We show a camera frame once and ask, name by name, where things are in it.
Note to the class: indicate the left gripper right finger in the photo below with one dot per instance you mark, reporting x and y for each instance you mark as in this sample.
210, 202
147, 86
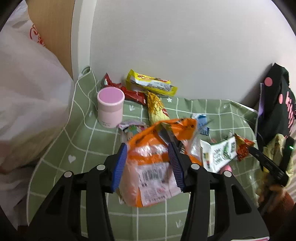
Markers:
219, 208

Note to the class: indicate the yellow-green trash bag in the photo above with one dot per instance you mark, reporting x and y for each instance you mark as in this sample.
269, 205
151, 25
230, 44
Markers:
273, 151

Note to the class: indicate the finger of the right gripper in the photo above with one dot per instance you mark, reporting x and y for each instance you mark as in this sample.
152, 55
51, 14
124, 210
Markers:
280, 177
286, 153

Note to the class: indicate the pink candy wrapper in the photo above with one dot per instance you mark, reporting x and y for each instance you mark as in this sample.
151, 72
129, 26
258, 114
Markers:
130, 128

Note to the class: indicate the pink toy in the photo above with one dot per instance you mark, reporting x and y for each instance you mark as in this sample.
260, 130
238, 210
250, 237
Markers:
225, 168

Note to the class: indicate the wooden shelf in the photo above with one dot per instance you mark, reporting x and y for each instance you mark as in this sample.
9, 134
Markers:
53, 20

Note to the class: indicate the green white milk carton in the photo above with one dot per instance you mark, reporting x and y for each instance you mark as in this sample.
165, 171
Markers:
216, 156

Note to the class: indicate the yellow snack wrapper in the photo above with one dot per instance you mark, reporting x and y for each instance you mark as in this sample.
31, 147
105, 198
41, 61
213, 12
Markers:
144, 83

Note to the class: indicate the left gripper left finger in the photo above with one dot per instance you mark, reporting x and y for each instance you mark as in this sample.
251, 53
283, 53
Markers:
76, 207

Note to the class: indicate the black pink kitty bag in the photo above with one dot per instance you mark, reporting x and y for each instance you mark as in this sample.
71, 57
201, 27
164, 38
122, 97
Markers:
276, 111

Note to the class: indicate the red gold snack wrapper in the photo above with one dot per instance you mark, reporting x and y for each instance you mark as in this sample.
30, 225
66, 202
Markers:
242, 147

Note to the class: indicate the pink cylindrical jar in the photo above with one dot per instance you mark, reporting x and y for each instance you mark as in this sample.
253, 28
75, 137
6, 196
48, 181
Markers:
110, 106

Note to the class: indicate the white plastic bag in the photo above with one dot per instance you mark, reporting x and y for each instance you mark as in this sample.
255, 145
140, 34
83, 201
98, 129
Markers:
35, 95

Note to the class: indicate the blue white paper wrapper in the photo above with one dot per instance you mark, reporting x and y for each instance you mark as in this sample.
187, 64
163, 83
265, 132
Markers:
202, 123

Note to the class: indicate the green grid table cloth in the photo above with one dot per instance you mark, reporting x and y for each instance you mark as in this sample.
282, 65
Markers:
83, 143

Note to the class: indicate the orange snack bag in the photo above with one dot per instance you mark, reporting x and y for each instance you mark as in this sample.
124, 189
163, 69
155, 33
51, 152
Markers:
148, 176

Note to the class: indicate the yellow red chip packet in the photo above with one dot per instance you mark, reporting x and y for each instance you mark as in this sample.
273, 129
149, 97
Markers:
156, 109

